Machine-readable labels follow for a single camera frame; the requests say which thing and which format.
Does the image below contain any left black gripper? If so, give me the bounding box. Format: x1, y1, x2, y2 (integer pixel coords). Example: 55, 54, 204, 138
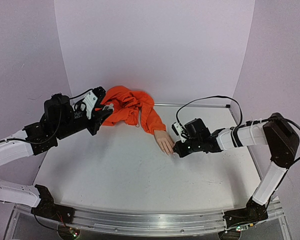
56, 101, 113, 141

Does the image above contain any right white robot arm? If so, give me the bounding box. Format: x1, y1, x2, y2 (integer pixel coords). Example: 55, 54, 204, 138
171, 112, 300, 206

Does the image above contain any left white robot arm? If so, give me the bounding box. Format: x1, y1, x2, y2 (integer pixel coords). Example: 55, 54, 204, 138
0, 86, 114, 219

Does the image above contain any orange crumpled garment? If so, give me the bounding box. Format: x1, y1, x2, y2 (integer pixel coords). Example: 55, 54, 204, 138
101, 86, 167, 135

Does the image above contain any mannequin hand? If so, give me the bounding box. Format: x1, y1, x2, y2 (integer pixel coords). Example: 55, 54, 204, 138
154, 130, 175, 155

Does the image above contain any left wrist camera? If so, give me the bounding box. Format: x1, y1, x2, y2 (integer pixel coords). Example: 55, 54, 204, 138
82, 88, 97, 120

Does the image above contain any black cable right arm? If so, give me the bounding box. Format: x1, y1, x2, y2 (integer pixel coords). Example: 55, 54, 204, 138
175, 95, 243, 126

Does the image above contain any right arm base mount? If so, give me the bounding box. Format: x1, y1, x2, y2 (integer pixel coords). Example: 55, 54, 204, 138
222, 193, 274, 230

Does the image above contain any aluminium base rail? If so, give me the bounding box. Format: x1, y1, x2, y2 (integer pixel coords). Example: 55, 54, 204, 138
4, 201, 291, 240

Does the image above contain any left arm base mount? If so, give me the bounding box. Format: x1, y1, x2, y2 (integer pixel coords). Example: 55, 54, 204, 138
31, 184, 75, 224

